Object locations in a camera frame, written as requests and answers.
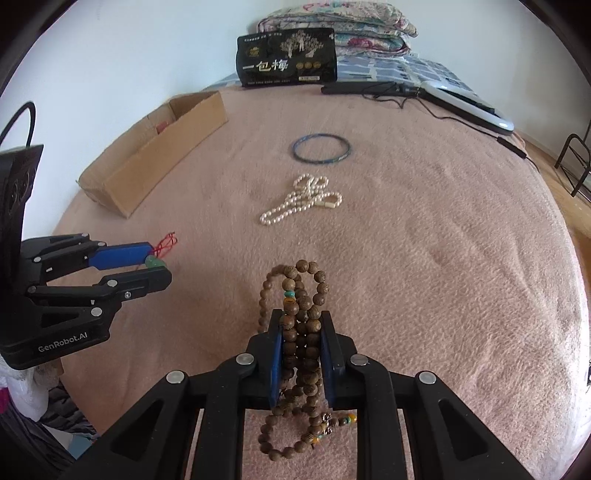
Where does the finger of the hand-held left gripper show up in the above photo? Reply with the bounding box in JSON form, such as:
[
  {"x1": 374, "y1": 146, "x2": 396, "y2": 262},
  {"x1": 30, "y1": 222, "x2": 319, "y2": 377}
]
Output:
[
  {"x1": 27, "y1": 269, "x2": 172, "y2": 317},
  {"x1": 21, "y1": 233, "x2": 155, "y2": 278}
]

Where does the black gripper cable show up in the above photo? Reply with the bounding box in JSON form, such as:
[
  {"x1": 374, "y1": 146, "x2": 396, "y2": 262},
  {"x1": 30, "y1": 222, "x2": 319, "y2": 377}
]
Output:
[{"x1": 0, "y1": 102, "x2": 37, "y2": 151}]

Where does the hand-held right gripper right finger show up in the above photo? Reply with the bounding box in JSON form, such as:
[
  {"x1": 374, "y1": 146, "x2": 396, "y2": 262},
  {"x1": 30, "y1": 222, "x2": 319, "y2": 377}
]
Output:
[{"x1": 321, "y1": 310, "x2": 536, "y2": 480}]

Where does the black ring light cable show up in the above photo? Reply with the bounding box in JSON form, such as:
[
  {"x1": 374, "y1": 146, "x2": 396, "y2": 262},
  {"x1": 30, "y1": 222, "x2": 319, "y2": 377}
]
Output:
[{"x1": 362, "y1": 92, "x2": 541, "y2": 174}]

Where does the brown wooden bead necklace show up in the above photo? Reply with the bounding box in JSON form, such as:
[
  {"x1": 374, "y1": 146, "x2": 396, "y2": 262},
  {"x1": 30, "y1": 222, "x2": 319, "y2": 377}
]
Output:
[{"x1": 257, "y1": 259, "x2": 358, "y2": 462}]

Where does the thin dark bangle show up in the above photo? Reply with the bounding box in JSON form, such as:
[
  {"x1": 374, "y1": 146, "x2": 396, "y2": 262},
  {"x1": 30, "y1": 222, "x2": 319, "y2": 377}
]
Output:
[{"x1": 291, "y1": 133, "x2": 352, "y2": 164}]

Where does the cardboard box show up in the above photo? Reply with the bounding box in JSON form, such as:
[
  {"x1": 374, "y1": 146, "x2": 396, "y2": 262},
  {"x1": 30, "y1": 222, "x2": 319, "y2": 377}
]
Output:
[{"x1": 78, "y1": 90, "x2": 229, "y2": 219}]

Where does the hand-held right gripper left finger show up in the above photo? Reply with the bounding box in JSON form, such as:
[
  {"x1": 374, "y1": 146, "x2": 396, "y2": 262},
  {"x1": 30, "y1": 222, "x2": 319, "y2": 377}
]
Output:
[{"x1": 60, "y1": 309, "x2": 284, "y2": 480}]

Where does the white ring light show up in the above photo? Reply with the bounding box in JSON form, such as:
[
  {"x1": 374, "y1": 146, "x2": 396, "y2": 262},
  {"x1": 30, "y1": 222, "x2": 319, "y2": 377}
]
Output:
[{"x1": 418, "y1": 79, "x2": 515, "y2": 134}]

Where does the black snack bag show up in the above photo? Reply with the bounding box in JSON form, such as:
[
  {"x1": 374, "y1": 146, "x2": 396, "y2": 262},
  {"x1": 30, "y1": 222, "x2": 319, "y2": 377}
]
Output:
[{"x1": 236, "y1": 28, "x2": 338, "y2": 88}]

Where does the folded floral quilt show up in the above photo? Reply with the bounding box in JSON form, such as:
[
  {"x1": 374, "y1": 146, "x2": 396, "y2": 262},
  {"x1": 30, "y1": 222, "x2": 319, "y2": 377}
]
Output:
[{"x1": 257, "y1": 0, "x2": 419, "y2": 58}]

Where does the white pearl necklace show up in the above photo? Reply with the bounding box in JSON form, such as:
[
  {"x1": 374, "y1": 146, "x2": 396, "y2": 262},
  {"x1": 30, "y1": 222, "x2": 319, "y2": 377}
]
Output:
[{"x1": 259, "y1": 174, "x2": 343, "y2": 227}]

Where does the blue checked bed sheet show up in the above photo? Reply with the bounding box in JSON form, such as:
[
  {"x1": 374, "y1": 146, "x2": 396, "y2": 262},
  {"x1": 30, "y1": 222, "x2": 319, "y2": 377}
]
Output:
[{"x1": 203, "y1": 53, "x2": 476, "y2": 100}]

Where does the jade pendant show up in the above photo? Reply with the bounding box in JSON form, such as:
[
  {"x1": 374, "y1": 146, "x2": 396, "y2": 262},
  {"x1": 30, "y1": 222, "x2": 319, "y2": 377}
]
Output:
[{"x1": 144, "y1": 233, "x2": 178, "y2": 269}]

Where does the white cloth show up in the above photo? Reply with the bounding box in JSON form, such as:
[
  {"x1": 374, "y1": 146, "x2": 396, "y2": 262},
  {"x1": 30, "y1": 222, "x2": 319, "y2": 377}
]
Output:
[{"x1": 0, "y1": 360, "x2": 63, "y2": 416}]

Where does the grey patterned cloth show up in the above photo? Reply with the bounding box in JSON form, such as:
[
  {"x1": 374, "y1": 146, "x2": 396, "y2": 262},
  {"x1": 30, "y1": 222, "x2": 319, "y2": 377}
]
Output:
[{"x1": 39, "y1": 388, "x2": 100, "y2": 437}]

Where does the pink blanket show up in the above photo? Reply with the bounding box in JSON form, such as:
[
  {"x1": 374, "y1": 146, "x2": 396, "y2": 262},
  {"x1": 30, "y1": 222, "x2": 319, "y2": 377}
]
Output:
[{"x1": 51, "y1": 85, "x2": 591, "y2": 480}]

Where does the black metal shoe rack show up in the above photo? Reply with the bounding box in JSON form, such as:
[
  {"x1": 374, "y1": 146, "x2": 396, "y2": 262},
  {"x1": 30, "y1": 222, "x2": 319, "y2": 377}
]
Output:
[{"x1": 555, "y1": 134, "x2": 591, "y2": 199}]

